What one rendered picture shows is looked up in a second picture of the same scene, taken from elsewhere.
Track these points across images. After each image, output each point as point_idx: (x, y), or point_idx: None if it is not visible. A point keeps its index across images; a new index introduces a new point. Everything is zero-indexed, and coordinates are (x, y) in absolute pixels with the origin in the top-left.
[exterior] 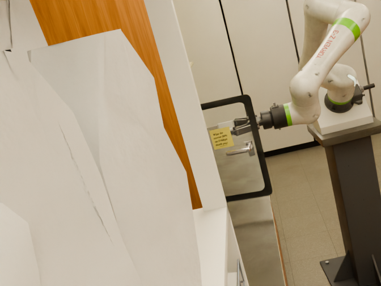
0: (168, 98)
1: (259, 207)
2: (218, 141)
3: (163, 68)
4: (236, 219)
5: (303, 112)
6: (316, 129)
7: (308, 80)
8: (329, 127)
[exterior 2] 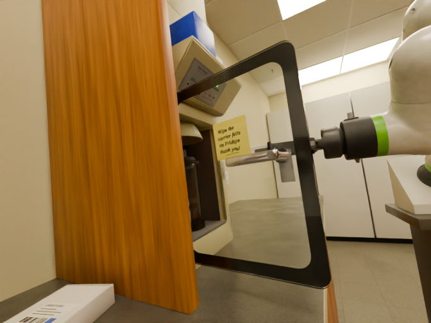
0: (145, 52)
1: (294, 307)
2: (225, 143)
3: (144, 4)
4: (230, 322)
5: (422, 118)
6: (401, 208)
7: None
8: (429, 206)
